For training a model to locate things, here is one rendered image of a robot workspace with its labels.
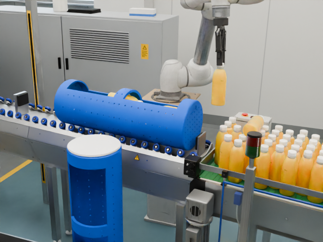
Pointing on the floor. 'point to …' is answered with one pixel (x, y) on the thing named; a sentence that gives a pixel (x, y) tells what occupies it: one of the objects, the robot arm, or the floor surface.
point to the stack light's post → (247, 204)
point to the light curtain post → (36, 73)
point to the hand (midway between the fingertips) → (220, 58)
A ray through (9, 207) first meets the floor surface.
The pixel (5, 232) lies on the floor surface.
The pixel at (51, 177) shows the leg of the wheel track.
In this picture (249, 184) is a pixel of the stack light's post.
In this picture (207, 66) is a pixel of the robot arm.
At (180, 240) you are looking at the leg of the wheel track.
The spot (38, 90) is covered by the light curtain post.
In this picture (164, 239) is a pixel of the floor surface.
